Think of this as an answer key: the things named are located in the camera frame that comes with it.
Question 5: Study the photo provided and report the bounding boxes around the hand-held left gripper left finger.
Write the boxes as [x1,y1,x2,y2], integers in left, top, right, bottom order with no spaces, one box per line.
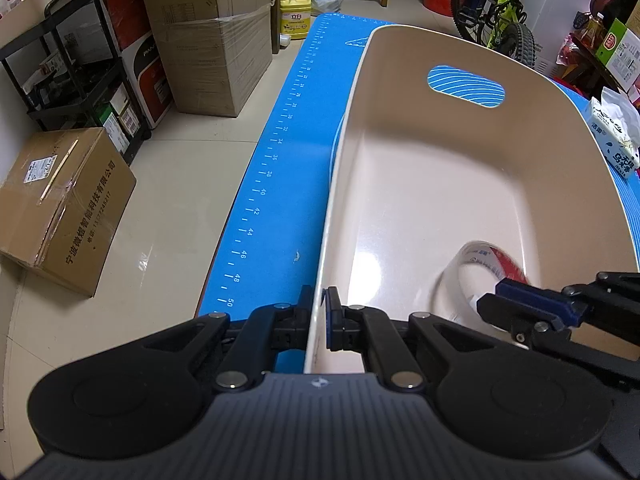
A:
[142,285,315,394]

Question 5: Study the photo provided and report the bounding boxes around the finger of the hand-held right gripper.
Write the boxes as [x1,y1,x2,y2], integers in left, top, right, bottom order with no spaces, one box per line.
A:
[476,277,640,362]
[560,272,640,317]

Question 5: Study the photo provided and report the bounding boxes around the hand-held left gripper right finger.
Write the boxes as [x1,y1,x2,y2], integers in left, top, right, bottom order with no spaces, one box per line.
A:
[322,287,506,394]

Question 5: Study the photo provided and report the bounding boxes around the clear tape roll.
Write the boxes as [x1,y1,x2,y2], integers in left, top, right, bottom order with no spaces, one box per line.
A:
[439,241,532,322]

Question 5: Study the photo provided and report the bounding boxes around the beige plastic bin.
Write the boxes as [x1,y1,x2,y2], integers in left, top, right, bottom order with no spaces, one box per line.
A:
[302,25,639,376]

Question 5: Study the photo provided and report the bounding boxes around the blue silicone mat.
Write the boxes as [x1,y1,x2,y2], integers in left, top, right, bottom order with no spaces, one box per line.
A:
[197,12,640,376]

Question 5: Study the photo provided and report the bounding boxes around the white tissue pack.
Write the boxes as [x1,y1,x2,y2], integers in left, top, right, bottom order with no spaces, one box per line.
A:
[587,86,640,181]

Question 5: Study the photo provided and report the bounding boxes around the green and white carton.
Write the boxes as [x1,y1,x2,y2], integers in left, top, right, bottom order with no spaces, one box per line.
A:
[595,19,640,94]

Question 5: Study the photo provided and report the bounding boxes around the plastic-wrapped cardboard box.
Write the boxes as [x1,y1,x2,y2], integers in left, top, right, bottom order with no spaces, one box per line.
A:
[160,2,275,119]

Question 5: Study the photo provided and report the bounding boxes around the amber drink bottle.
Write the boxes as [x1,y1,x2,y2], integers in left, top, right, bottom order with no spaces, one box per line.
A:
[582,11,607,47]

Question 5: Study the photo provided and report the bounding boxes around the flat brown cardboard box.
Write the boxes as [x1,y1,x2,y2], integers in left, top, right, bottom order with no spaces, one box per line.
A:
[0,127,138,298]

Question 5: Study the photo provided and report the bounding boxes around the green and white small boxes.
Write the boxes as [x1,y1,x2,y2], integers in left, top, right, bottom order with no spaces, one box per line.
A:
[102,82,144,152]

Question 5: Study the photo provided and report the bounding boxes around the green and black bicycle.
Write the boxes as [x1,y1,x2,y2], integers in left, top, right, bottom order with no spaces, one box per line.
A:
[451,0,554,74]

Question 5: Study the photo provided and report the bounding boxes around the red and white appliance box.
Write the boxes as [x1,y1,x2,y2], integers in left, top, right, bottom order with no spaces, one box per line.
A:
[122,32,174,131]

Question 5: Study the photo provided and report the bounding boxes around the large yellow detergent jug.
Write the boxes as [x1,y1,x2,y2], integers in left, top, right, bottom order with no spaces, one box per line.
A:
[279,0,314,42]

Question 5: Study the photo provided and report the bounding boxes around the white chest freezer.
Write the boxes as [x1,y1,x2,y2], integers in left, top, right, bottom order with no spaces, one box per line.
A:
[529,0,621,79]

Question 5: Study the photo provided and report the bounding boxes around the black metal rack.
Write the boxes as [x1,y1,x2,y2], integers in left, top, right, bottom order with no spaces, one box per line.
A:
[0,0,152,166]

